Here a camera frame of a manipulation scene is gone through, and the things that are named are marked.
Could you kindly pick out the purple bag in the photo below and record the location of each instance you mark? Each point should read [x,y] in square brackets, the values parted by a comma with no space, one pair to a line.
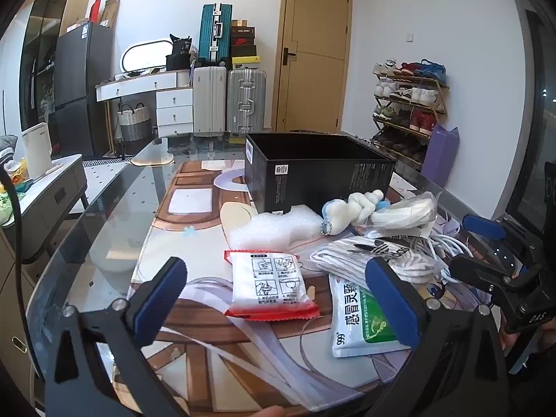
[439,154]

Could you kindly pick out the white electric kettle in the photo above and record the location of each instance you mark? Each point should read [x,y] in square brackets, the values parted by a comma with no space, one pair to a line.
[38,152]

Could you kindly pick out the red logo shoe box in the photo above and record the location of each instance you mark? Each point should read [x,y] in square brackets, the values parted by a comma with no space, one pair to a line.
[243,41]

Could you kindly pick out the printed cartoon table mat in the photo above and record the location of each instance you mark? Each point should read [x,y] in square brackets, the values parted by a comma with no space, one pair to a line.
[195,208]

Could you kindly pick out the red white heat pack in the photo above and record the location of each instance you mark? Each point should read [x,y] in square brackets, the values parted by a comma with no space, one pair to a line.
[269,284]

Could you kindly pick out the patterned rug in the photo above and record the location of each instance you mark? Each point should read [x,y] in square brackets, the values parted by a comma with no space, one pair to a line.
[104,178]

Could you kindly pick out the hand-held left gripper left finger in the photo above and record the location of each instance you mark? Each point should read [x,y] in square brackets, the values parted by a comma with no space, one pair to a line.
[158,302]

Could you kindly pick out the teal suitcase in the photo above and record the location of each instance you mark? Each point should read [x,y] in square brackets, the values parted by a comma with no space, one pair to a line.
[215,34]

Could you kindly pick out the wooden door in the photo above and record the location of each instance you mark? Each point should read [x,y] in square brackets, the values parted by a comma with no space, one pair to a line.
[312,52]

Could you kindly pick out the wooden shoe rack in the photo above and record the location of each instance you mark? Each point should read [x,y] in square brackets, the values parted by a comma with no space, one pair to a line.
[438,95]

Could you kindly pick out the white foam wrap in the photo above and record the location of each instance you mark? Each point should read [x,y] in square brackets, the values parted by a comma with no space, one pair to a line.
[269,228]

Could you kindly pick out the black cardboard box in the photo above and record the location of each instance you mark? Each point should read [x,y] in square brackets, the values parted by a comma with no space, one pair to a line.
[304,169]

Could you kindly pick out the white dressing desk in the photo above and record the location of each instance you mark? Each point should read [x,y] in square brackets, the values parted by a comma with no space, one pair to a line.
[173,104]

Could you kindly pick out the dark glass cabinet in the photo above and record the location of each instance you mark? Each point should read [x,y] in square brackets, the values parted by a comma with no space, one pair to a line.
[41,52]

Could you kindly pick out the black bag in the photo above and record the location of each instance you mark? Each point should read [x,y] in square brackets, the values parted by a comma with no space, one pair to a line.
[178,56]

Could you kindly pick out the colourful snack bags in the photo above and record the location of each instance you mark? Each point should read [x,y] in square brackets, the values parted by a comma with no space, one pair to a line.
[11,182]

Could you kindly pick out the brown shoe box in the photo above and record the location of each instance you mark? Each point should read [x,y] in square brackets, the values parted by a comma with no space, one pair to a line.
[240,23]

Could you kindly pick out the black refrigerator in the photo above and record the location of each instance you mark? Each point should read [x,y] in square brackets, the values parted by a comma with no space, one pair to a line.
[80,87]

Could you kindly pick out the white suitcase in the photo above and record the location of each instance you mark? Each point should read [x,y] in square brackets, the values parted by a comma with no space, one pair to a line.
[209,100]

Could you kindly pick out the green white medicine packet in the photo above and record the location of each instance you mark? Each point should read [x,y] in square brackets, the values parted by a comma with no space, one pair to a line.
[358,325]

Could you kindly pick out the shoe rack with shoes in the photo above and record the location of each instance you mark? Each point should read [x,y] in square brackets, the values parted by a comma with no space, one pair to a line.
[408,95]

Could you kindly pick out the bagged white face masks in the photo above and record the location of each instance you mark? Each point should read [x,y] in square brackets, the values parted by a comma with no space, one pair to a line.
[406,213]

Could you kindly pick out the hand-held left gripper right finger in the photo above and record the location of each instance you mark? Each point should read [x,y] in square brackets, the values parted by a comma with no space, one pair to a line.
[391,304]

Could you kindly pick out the silver suitcase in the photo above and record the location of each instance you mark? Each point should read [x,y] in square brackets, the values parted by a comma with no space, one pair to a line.
[245,100]

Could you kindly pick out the person's left hand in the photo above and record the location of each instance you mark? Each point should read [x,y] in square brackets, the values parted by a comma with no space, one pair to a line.
[267,412]

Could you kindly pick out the grey side cabinet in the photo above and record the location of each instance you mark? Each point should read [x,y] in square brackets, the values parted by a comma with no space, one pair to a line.
[47,208]

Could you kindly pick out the woven laundry basket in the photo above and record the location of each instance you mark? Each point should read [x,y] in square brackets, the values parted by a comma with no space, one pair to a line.
[133,126]

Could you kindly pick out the person's right hand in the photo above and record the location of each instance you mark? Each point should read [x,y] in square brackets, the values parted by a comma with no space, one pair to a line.
[505,335]

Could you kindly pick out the oval mirror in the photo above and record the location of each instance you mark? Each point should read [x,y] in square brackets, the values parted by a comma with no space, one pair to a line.
[147,54]

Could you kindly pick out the flat cardboard box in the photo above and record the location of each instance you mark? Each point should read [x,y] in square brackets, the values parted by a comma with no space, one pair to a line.
[109,11]

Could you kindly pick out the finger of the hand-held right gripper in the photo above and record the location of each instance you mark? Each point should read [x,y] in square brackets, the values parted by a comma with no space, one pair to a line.
[478,271]
[484,226]

